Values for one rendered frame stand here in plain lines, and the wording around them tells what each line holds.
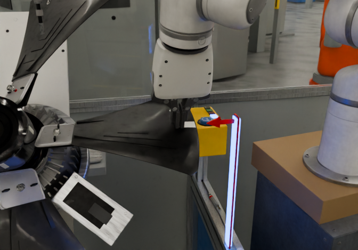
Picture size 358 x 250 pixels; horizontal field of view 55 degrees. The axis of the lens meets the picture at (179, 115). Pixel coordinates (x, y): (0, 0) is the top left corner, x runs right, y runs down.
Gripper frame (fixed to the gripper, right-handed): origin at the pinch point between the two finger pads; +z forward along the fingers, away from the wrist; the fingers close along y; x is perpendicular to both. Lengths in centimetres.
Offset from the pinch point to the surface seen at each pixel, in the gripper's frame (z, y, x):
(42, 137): 2.9, 24.8, 0.0
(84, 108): 44, 23, -62
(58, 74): 9.4, 25.3, -31.8
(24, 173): 8.0, 28.4, 3.5
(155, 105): 2.9, 3.3, -7.3
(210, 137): 22.8, -13.8, -17.5
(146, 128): 1.9, 6.2, 0.7
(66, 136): 2.9, 20.6, 0.2
